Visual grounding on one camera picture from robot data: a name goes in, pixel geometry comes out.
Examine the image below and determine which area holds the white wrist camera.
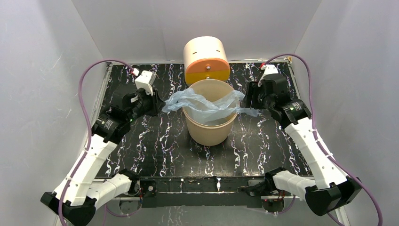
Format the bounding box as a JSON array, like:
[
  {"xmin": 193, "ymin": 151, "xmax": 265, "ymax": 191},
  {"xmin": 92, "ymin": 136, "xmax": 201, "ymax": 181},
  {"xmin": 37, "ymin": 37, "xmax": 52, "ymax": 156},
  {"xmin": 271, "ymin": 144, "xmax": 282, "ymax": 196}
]
[
  {"xmin": 258, "ymin": 63, "xmax": 279, "ymax": 87},
  {"xmin": 135, "ymin": 70, "xmax": 156, "ymax": 96}
]

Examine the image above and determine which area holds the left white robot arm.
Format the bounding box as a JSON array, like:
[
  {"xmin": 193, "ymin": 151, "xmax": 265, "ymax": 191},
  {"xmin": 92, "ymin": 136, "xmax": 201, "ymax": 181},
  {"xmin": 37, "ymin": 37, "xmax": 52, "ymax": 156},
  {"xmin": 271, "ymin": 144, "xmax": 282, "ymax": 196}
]
[{"xmin": 40, "ymin": 88, "xmax": 165, "ymax": 226}]

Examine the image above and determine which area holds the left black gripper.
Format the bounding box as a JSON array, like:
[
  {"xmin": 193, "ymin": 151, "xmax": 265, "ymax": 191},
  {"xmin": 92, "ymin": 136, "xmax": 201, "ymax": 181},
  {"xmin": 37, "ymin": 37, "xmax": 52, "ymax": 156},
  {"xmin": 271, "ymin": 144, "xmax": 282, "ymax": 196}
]
[{"xmin": 128, "ymin": 86, "xmax": 166, "ymax": 122}]

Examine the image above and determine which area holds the purple cable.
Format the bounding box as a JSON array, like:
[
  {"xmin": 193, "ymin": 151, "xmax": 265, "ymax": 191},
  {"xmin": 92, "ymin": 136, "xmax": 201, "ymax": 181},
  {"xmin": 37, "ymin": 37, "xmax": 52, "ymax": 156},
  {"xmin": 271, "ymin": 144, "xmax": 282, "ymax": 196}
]
[
  {"xmin": 58, "ymin": 59, "xmax": 141, "ymax": 226},
  {"xmin": 260, "ymin": 53, "xmax": 383, "ymax": 226}
]

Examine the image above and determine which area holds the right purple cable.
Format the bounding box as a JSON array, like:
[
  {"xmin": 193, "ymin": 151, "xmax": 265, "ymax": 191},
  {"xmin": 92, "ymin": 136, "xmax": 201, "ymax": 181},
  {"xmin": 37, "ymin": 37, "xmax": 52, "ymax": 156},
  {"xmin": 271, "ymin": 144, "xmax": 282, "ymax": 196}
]
[{"xmin": 260, "ymin": 53, "xmax": 383, "ymax": 226}]

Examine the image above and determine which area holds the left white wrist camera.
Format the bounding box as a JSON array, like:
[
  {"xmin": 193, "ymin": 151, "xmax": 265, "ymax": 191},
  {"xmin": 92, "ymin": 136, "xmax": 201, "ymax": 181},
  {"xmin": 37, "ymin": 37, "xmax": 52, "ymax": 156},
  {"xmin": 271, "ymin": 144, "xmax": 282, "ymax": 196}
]
[{"xmin": 135, "ymin": 70, "xmax": 156, "ymax": 96}]

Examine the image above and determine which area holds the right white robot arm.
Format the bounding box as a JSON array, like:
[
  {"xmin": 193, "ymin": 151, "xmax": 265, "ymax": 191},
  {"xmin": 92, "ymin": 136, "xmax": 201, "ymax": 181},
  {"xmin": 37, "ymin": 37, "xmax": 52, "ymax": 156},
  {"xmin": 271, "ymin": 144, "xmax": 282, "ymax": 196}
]
[{"xmin": 244, "ymin": 73, "xmax": 361, "ymax": 216}]

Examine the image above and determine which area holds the round cream drawer cabinet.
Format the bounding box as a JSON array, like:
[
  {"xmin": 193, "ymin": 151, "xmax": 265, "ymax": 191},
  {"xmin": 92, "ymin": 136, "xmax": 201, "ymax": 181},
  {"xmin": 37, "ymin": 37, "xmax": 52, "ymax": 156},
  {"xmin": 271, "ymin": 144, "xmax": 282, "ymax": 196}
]
[{"xmin": 183, "ymin": 36, "xmax": 230, "ymax": 85}]

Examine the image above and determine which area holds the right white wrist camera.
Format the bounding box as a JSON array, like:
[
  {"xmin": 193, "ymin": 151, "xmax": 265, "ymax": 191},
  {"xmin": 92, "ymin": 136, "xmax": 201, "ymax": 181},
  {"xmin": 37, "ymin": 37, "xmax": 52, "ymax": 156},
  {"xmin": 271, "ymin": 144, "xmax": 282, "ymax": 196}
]
[{"xmin": 258, "ymin": 63, "xmax": 279, "ymax": 87}]

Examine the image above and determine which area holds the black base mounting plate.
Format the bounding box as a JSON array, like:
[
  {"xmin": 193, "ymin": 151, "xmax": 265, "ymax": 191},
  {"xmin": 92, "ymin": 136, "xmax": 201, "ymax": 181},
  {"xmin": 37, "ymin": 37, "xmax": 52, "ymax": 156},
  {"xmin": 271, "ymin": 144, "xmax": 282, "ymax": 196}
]
[{"xmin": 117, "ymin": 176, "xmax": 292, "ymax": 212}]

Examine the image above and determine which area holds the light blue plastic bag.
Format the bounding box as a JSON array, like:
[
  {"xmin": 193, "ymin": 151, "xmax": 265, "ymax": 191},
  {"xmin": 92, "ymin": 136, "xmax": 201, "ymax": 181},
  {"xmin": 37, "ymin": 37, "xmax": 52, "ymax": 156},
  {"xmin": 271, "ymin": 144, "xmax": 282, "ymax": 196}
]
[{"xmin": 162, "ymin": 88, "xmax": 259, "ymax": 124}]

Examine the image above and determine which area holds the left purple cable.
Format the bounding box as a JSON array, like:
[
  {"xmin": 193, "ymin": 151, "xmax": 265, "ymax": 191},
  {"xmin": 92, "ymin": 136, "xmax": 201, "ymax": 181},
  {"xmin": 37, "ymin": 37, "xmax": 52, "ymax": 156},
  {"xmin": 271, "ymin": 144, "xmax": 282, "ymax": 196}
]
[{"xmin": 58, "ymin": 59, "xmax": 141, "ymax": 226}]

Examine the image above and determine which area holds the beige round trash bin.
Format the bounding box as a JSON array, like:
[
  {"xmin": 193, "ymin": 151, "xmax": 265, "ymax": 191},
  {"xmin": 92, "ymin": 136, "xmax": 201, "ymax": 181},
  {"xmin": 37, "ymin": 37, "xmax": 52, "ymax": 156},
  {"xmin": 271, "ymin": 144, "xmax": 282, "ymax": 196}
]
[{"xmin": 182, "ymin": 79, "xmax": 238, "ymax": 146}]

